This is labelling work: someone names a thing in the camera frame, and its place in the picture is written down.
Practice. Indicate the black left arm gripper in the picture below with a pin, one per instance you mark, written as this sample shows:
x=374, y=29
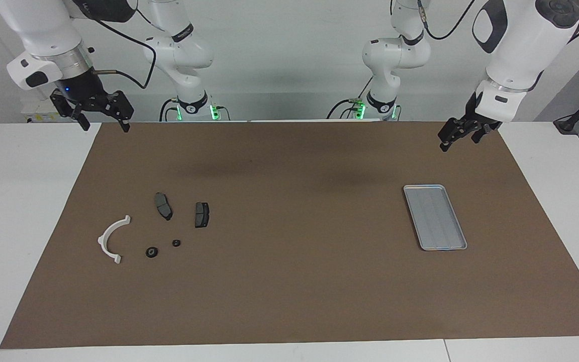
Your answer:
x=465, y=125

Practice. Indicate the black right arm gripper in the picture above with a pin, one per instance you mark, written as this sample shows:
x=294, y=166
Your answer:
x=86, y=90

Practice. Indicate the large black bearing gear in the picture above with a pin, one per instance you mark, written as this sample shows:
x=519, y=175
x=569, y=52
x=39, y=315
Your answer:
x=148, y=253

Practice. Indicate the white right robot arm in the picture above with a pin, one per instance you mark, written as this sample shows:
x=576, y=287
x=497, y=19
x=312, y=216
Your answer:
x=48, y=30

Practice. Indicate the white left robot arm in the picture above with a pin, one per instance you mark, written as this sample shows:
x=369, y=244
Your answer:
x=525, y=35

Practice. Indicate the grey metal tray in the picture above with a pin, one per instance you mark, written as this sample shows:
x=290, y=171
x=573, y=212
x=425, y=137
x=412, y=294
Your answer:
x=438, y=221

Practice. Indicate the white power strip box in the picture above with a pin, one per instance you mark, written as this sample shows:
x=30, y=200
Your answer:
x=35, y=114

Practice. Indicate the curved dark grey brake pad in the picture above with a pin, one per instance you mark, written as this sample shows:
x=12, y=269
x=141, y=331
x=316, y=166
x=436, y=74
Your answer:
x=163, y=206

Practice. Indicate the rectangular dark grey brake pad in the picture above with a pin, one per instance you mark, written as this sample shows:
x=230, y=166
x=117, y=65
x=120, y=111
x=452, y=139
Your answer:
x=202, y=215

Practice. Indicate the brown table mat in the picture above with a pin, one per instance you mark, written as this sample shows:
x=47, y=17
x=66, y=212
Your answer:
x=289, y=281

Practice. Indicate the white curved plastic bracket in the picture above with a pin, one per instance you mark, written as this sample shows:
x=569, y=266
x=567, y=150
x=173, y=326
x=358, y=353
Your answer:
x=102, y=240

